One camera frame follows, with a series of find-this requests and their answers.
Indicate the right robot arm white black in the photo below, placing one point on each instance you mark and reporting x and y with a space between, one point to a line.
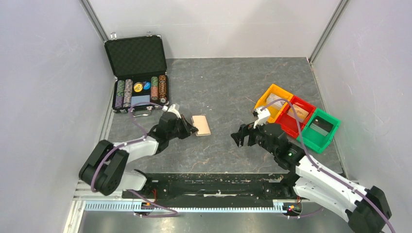
365 210

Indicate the aluminium frame post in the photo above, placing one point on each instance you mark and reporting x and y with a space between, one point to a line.
328 30
87 6

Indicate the card deck in green bin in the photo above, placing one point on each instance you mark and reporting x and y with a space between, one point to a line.
321 126

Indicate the left aluminium frame post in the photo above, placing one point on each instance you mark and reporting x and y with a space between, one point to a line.
87 6

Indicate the white slotted cable duct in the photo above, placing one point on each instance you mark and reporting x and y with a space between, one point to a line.
136 206

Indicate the card deck in red bin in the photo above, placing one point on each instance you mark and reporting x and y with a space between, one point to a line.
298 112

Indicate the right aluminium frame post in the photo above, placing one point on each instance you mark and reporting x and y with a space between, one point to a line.
328 30

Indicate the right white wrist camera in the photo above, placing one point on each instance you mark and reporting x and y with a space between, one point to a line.
261 114

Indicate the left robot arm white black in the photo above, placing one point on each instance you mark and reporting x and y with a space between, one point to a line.
105 169

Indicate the yellow dealer button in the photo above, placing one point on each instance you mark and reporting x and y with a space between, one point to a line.
138 87

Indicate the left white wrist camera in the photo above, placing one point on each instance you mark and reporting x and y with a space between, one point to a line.
173 108

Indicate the red plastic bin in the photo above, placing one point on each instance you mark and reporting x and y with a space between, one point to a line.
287 120

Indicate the beige leather card holder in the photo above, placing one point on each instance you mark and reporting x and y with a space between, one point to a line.
200 122

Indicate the black poker chip case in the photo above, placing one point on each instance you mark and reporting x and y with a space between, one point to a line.
139 59

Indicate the green purple chip stack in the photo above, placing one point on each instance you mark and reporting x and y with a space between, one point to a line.
119 94

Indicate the blue playing card deck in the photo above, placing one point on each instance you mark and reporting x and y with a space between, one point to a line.
140 100

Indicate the green orange chip stack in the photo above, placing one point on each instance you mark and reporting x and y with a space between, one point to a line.
154 88

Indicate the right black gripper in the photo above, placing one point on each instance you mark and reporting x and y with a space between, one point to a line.
245 130

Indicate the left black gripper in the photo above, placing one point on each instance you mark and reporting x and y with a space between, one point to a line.
192 129

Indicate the green plastic bin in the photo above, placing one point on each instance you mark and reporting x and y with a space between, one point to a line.
315 141

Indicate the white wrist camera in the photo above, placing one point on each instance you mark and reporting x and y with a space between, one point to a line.
261 114
173 108

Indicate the brown orange chip stack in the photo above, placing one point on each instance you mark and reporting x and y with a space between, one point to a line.
162 84

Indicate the card deck in yellow bin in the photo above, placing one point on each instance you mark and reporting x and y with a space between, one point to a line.
278 104

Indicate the blue dealer button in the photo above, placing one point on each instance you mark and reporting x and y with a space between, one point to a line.
146 85

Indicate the grey purple chip stack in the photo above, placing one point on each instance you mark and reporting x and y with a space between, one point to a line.
127 93

